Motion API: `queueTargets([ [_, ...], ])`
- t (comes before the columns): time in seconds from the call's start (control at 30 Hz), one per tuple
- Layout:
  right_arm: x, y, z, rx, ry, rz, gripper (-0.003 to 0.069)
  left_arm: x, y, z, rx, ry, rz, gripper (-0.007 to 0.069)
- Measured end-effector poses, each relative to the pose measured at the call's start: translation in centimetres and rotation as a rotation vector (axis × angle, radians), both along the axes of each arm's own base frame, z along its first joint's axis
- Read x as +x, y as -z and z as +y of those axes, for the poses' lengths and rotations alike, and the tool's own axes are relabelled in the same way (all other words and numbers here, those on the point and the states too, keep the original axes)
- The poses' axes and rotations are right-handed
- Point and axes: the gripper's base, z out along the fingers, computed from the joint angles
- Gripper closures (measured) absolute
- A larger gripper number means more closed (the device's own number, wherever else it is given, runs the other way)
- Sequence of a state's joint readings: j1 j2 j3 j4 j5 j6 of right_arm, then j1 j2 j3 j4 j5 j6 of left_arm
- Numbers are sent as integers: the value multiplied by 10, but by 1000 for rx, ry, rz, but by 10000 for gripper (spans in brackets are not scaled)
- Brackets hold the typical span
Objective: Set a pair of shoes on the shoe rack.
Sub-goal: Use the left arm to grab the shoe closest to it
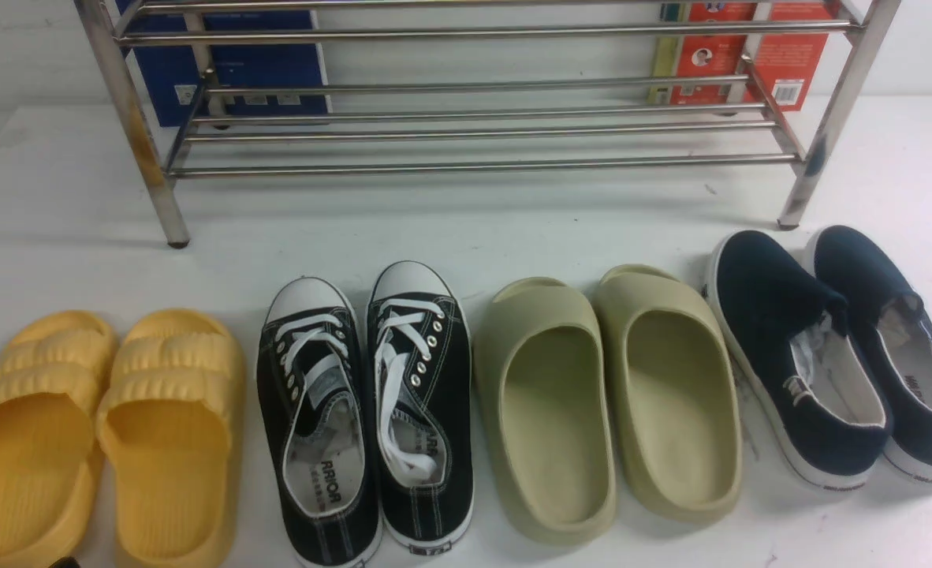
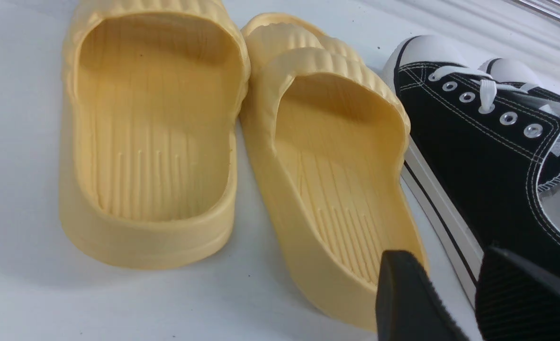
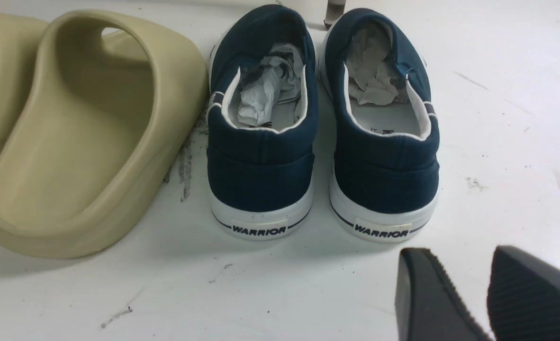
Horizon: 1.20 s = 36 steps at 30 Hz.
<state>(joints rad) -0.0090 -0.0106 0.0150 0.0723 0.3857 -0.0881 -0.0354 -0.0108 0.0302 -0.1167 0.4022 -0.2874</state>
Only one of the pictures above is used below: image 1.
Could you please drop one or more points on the black canvas sneaker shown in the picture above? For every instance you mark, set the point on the black canvas sneaker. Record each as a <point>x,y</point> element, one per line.
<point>307,375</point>
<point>420,356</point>

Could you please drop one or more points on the right yellow slide slipper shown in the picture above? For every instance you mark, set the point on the right yellow slide slipper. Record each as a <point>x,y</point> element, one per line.
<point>172,426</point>

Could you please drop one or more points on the left beige foam slipper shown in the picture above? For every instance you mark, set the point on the left beige foam slipper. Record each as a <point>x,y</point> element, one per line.
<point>538,367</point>

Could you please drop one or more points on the stainless steel shoe rack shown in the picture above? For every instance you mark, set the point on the stainless steel shoe rack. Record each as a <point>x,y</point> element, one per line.
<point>176,24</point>

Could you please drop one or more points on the left navy slip-on shoe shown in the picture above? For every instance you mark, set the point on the left navy slip-on shoe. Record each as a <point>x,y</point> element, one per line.
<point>791,336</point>

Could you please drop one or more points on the navy slip-on shoe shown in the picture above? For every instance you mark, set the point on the navy slip-on shoe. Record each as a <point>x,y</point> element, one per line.
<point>791,336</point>
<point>893,331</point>

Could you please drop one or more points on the beige foam slipper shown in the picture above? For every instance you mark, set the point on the beige foam slipper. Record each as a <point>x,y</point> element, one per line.
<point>538,367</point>
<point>671,391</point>

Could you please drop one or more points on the yellow slide slipper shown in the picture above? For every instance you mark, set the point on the yellow slide slipper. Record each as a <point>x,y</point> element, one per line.
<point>172,426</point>
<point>53,375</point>

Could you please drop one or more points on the right navy slip-on shoe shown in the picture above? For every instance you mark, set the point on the right navy slip-on shoe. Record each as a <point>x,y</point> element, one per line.
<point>893,331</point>

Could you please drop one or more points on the left yellow slide slipper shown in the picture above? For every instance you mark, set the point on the left yellow slide slipper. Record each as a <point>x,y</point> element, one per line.
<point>53,375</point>

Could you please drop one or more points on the blue cardboard box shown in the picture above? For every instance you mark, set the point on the blue cardboard box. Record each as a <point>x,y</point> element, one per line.
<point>171,74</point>

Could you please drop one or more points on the right beige foam slipper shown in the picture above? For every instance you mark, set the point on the right beige foam slipper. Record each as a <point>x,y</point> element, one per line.
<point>671,391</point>

